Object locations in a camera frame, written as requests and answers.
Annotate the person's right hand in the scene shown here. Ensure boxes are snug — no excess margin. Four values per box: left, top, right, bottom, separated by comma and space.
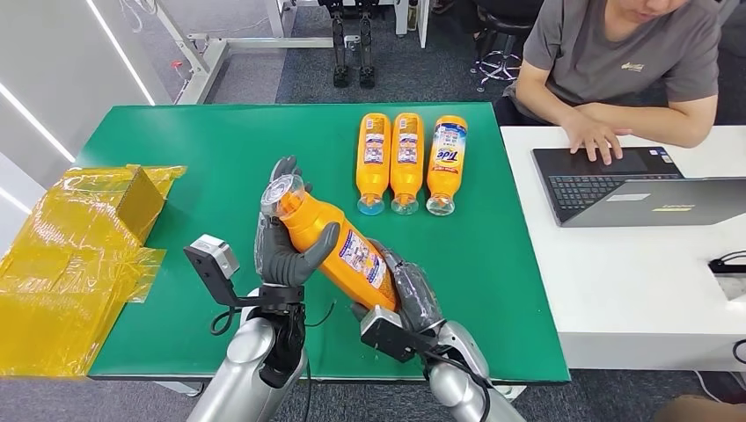
562, 113, 633, 166

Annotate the orange detergent bottle clear cap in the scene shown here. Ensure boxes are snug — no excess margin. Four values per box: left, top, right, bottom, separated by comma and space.
426, 115, 469, 217
389, 112, 426, 216
260, 173, 401, 313

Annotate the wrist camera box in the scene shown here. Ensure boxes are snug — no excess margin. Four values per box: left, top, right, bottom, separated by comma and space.
360, 305, 439, 364
183, 234, 260, 308

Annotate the person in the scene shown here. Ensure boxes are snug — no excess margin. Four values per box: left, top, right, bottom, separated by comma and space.
495, 0, 746, 167

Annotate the black power strip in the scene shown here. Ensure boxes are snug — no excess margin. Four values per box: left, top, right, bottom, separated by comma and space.
707, 250, 746, 275

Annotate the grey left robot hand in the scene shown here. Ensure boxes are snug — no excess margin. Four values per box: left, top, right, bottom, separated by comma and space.
254, 156, 341, 289

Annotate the orange detergent bottle bluish cap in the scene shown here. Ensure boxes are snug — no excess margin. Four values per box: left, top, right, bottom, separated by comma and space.
355, 112, 392, 216

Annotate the black silver humanoid robot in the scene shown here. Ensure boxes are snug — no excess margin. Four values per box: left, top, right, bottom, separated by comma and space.
318, 0, 377, 90

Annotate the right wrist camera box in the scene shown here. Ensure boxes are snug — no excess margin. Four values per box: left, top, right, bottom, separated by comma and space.
360, 305, 439, 364

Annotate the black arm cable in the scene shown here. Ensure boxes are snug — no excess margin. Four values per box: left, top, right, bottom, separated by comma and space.
209, 300, 338, 422
428, 348, 495, 422

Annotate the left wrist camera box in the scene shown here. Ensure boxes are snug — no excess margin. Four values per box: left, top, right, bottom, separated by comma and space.
183, 234, 260, 308

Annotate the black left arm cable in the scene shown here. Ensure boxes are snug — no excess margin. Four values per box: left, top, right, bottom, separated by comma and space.
209, 300, 338, 422

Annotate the white metal gantry frame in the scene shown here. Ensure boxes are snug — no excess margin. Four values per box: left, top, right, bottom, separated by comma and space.
119, 0, 360, 106

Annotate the grey laptop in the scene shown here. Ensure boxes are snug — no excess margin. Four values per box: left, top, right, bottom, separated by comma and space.
531, 146, 746, 229

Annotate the white desk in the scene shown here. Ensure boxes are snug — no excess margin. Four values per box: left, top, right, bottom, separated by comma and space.
500, 125, 746, 372

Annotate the yellow cardboard box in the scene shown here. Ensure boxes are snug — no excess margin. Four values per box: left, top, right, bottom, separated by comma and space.
113, 165, 167, 244

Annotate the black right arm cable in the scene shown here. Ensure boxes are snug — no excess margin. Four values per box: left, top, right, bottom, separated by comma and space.
428, 348, 495, 422

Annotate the black office chair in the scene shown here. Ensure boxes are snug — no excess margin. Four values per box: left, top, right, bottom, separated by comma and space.
469, 0, 545, 92

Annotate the yellow transparent plastic wrap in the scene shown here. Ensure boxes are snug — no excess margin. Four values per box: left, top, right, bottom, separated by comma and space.
0, 164, 187, 379

